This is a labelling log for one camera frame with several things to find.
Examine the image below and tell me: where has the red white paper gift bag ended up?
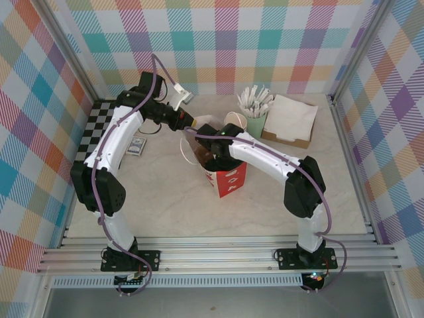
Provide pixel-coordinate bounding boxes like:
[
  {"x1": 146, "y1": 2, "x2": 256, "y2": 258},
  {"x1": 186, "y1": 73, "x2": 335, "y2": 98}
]
[{"x1": 180, "y1": 112, "x2": 248, "y2": 199}]

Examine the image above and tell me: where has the mint green straw holder cup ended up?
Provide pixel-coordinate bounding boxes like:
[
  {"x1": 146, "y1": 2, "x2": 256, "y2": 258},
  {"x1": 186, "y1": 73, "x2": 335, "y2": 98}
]
[{"x1": 243, "y1": 107, "x2": 268, "y2": 139}]

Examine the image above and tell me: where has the blue playing cards box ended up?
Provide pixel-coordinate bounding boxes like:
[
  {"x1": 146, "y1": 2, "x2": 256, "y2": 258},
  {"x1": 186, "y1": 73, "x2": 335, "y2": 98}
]
[{"x1": 125, "y1": 136, "x2": 148, "y2": 156}]

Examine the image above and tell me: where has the black grey chessboard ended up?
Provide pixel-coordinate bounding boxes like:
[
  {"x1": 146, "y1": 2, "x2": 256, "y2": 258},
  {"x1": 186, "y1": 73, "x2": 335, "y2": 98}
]
[{"x1": 73, "y1": 100, "x2": 129, "y2": 164}]

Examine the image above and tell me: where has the white paper napkin stack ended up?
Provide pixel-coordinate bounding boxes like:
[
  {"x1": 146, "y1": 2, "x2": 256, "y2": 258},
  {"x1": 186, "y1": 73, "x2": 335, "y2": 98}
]
[{"x1": 264, "y1": 94, "x2": 319, "y2": 142}]

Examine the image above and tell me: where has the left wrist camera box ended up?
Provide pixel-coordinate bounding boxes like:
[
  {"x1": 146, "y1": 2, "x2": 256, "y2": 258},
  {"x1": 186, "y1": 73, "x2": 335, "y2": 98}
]
[{"x1": 170, "y1": 83, "x2": 195, "y2": 109}]

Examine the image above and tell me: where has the purple cable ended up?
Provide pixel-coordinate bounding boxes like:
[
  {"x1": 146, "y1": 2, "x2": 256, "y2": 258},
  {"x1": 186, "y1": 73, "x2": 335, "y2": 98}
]
[
  {"x1": 92, "y1": 54, "x2": 182, "y2": 297},
  {"x1": 184, "y1": 125, "x2": 347, "y2": 294}
]

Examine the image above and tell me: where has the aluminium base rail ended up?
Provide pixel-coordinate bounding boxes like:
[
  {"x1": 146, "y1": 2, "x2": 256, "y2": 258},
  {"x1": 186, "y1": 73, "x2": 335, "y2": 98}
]
[{"x1": 36, "y1": 235, "x2": 403, "y2": 274}]

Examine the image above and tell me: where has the aluminium frame post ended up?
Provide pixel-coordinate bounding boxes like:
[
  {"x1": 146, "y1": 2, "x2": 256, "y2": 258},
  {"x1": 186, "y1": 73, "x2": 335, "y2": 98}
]
[
  {"x1": 329, "y1": 0, "x2": 398, "y2": 99},
  {"x1": 39, "y1": 0, "x2": 109, "y2": 102}
]

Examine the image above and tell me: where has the aluminium side rail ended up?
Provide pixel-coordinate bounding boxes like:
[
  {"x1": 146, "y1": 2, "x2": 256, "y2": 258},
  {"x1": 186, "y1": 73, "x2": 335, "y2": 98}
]
[{"x1": 329, "y1": 95, "x2": 379, "y2": 244}]

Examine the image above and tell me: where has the slotted grey cable duct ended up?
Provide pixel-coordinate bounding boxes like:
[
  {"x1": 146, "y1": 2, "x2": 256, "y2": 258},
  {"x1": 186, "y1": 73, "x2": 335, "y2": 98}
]
[{"x1": 52, "y1": 277, "x2": 304, "y2": 288}]

